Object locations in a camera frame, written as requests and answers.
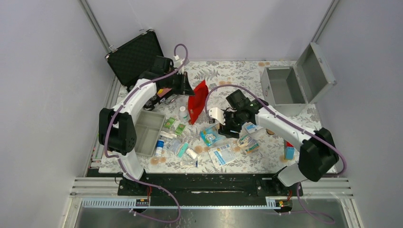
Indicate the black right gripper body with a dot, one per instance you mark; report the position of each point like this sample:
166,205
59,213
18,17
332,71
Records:
231,121

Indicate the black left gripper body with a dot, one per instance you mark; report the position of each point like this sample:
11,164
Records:
177,82

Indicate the red first aid pouch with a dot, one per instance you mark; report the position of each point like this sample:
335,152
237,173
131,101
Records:
196,103

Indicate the blue cotton swab packet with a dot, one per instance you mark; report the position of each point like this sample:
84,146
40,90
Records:
210,135

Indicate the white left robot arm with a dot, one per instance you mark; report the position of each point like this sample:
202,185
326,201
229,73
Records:
117,131

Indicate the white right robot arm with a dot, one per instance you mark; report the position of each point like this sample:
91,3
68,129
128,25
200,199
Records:
317,152

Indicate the white pill bottle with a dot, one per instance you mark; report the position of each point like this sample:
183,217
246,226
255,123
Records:
183,114

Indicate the bandage roll packet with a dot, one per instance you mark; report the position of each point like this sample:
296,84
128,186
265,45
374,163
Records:
249,145

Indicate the green sachet upper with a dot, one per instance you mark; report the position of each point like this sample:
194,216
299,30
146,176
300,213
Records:
169,123

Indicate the green sachet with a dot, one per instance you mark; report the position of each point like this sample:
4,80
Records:
169,123
179,129

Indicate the green sachet lower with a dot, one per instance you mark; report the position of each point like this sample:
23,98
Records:
179,129

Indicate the blue white gauze packet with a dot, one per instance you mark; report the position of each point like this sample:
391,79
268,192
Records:
222,155

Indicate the grey metal box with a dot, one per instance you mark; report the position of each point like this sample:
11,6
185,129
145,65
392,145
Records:
290,88

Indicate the grey plastic tray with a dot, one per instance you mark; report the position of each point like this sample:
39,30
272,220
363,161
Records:
148,127

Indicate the black poker chip case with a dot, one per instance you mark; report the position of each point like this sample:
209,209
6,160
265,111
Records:
134,57

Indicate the floral table mat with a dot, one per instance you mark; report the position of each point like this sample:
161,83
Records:
224,77

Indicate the red blue box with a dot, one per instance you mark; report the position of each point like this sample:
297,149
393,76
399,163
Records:
289,151

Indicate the teal strip packet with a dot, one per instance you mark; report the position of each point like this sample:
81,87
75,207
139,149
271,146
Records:
182,150

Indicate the white blue-label bottle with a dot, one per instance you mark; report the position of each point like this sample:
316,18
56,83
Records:
159,148

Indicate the white bandage roll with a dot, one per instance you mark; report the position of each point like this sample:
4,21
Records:
191,153

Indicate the clear syringe packet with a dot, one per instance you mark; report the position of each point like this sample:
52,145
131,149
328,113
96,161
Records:
189,164

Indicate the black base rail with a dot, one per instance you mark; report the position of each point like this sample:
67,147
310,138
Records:
208,189

